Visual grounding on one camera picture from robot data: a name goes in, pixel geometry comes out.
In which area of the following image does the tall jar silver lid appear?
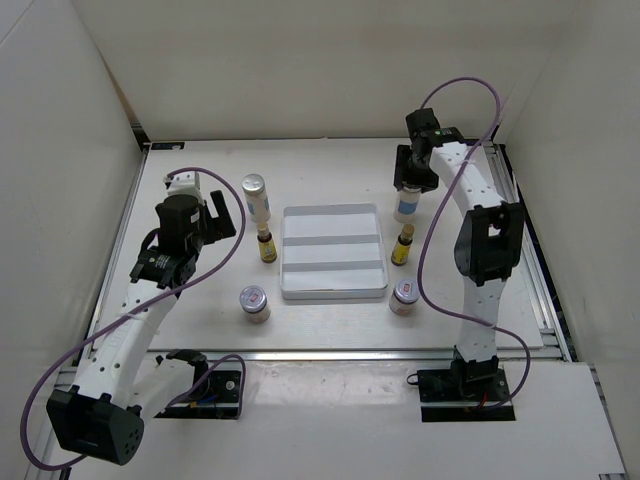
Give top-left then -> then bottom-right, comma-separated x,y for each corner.
393,186 -> 422,224
242,173 -> 271,224

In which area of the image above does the small yellow bottle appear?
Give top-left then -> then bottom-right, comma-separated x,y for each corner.
391,224 -> 415,266
257,222 -> 277,263

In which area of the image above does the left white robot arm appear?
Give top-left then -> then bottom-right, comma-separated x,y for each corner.
46,186 -> 237,465

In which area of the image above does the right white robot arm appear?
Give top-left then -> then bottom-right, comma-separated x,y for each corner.
394,126 -> 524,398

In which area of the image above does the short jar left red label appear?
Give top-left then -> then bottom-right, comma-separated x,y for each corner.
239,285 -> 271,324

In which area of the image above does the short jar red label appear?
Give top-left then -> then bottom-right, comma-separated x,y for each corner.
389,278 -> 420,316
239,285 -> 271,324

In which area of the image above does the white divided tray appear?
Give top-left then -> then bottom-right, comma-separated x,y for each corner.
280,203 -> 389,302

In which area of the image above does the short jar right red label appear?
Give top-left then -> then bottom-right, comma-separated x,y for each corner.
389,278 -> 420,316

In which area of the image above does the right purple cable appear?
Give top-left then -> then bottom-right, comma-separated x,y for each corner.
417,76 -> 532,412

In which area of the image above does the purple cable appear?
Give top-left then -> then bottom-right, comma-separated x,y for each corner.
22,166 -> 249,470
417,76 -> 532,412

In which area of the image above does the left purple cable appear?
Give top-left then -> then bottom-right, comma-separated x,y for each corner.
22,166 -> 249,470

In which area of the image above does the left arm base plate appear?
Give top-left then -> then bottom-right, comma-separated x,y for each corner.
156,349 -> 247,420

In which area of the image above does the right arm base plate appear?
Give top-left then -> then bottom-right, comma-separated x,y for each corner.
406,368 -> 516,423

